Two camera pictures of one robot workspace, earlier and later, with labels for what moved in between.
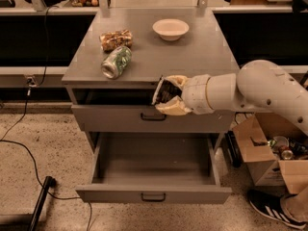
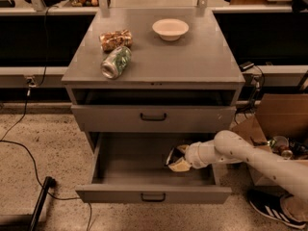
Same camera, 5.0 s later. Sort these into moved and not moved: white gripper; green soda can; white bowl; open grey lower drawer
Moved: white gripper
Not moved: green soda can; white bowl; open grey lower drawer
